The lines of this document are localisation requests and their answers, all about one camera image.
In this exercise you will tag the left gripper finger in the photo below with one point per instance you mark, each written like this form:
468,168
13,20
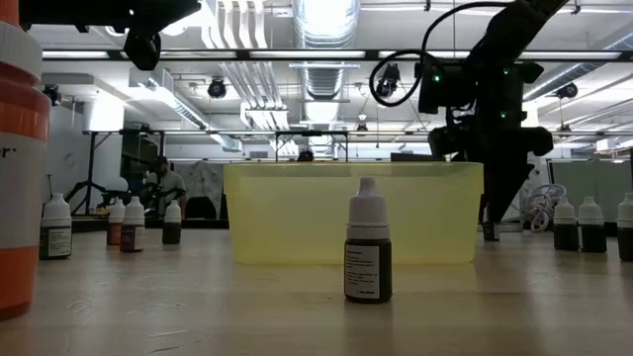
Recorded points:
168,9

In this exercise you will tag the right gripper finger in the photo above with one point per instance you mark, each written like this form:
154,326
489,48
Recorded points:
504,183

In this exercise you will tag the small dark coloring bottle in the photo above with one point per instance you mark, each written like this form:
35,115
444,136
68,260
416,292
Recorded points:
171,232
592,237
566,237
368,222
626,237
491,232

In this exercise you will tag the small purple coloring bottle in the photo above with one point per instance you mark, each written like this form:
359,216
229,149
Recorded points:
132,217

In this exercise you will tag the small orange coloring bottle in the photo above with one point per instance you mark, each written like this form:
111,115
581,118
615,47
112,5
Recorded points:
115,232

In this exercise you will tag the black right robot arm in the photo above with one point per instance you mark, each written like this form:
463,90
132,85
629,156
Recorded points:
514,34

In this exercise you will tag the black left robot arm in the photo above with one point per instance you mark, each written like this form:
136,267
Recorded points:
39,12

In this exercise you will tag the large red-orange coloring bottle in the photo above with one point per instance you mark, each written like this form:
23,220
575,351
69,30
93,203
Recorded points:
20,198

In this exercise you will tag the small green coloring bottle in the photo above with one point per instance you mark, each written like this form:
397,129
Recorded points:
56,217

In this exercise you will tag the black flat background box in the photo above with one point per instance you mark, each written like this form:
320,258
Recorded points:
410,157

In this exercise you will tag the grey-green partition curtain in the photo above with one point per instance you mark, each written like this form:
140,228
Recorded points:
593,178

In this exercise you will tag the black shelving unit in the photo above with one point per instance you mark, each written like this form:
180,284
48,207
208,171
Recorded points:
133,153

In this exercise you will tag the white dome-shaped object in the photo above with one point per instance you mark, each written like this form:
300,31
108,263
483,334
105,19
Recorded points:
117,184

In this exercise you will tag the grey marbled backdrop panel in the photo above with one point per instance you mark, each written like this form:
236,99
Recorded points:
203,180

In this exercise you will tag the person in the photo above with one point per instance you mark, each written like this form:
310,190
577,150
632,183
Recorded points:
170,188

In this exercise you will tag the black office chair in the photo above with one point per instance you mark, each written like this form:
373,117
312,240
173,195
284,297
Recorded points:
200,210

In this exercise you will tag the yellow translucent plastic bin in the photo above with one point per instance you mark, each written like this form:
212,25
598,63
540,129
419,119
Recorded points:
297,212

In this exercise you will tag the black aluminium rig frame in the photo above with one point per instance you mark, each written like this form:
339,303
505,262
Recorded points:
198,55

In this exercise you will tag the black ceiling-hung camera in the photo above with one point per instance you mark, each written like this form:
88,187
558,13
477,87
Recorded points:
567,90
52,94
216,88
388,79

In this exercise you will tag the silver ceiling ventilation duct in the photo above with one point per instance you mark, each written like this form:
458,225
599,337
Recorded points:
324,29

